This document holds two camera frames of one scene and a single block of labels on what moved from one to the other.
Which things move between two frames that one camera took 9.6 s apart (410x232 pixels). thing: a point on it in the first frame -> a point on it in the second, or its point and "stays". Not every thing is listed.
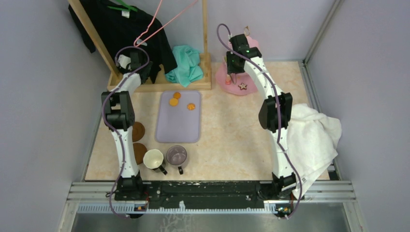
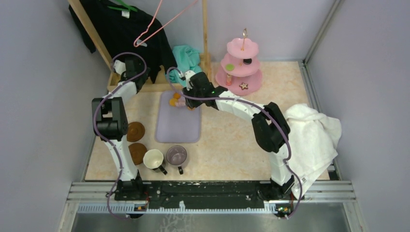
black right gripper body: x=231 y=65 -> x=192 y=92
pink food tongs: x=233 y=76 -> x=181 y=102
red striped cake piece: x=227 y=81 stays
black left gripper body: x=147 y=68 stays
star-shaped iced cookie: x=242 y=86 stays
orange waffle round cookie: x=173 y=102 stays
